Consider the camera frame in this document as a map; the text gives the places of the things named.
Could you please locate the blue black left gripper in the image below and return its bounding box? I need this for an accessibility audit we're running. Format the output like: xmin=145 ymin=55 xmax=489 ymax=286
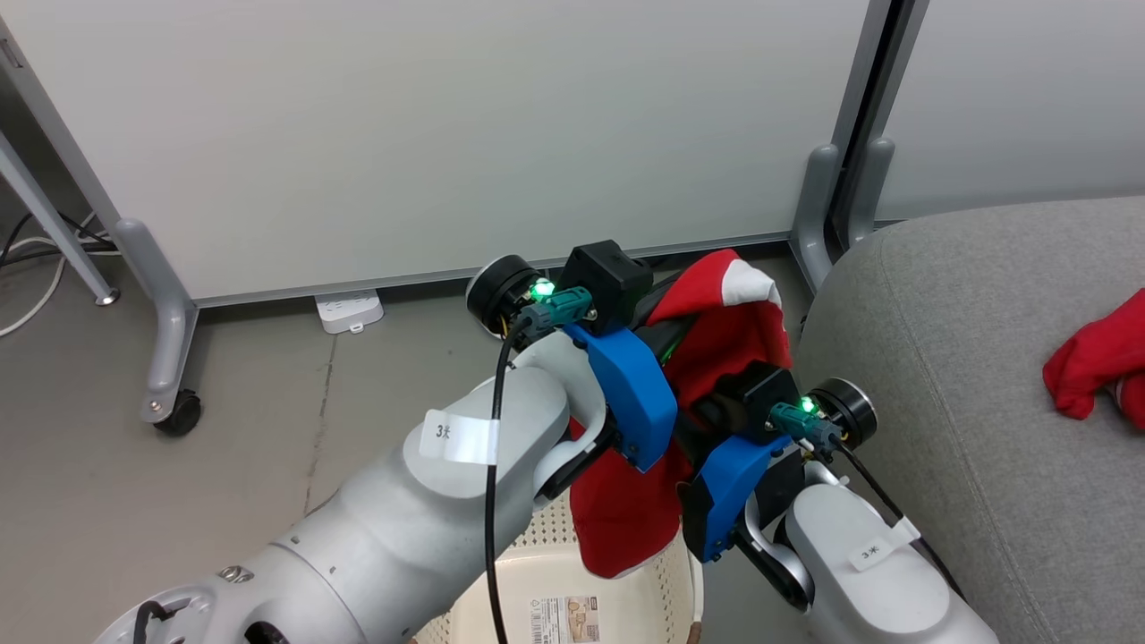
xmin=564 ymin=279 xmax=700 ymax=473

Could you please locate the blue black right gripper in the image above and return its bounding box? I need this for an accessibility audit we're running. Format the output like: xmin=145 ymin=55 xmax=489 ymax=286
xmin=678 ymin=394 xmax=794 ymax=564

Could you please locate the red and white garment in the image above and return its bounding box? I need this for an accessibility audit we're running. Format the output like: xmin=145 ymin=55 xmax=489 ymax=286
xmin=567 ymin=249 xmax=796 ymax=581

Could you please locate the plain red garment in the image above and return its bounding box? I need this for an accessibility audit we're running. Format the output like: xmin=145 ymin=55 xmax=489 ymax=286
xmin=1041 ymin=287 xmax=1145 ymax=422

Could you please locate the grey fabric sofa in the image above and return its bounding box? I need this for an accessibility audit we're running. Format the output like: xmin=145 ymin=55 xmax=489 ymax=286
xmin=794 ymin=195 xmax=1145 ymax=644

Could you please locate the cream perforated laundry basket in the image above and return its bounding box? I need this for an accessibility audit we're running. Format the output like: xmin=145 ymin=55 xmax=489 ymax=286
xmin=411 ymin=490 xmax=708 ymax=644

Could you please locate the printed basket sticker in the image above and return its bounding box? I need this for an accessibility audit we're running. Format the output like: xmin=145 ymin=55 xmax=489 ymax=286
xmin=528 ymin=594 xmax=601 ymax=644

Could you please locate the white power strip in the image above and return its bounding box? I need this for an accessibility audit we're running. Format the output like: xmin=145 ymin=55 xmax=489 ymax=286
xmin=314 ymin=290 xmax=386 ymax=335

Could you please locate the wide white partition panel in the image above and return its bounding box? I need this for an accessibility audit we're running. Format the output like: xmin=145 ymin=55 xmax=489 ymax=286
xmin=0 ymin=0 xmax=895 ymax=310

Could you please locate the grey partition foot with caster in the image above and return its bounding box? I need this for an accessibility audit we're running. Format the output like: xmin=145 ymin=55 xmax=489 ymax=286
xmin=114 ymin=217 xmax=203 ymax=438

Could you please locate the grey metal table leg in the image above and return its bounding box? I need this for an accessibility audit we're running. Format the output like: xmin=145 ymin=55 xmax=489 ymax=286
xmin=0 ymin=132 xmax=123 ymax=308

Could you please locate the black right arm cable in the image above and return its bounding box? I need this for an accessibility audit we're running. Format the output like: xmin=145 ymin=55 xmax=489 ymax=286
xmin=768 ymin=402 xmax=969 ymax=602

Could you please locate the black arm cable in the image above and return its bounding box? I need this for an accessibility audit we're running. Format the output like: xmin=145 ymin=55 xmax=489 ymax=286
xmin=482 ymin=286 xmax=598 ymax=644
xmin=768 ymin=402 xmax=969 ymax=602

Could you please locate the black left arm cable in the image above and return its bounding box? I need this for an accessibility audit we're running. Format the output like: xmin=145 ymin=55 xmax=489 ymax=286
xmin=482 ymin=286 xmax=598 ymax=644

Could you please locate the long white cable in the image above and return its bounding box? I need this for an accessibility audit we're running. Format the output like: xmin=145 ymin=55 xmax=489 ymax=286
xmin=0 ymin=215 xmax=101 ymax=340

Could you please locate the black cable bundle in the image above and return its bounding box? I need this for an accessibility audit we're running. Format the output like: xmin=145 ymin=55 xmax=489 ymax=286
xmin=0 ymin=209 xmax=119 ymax=270

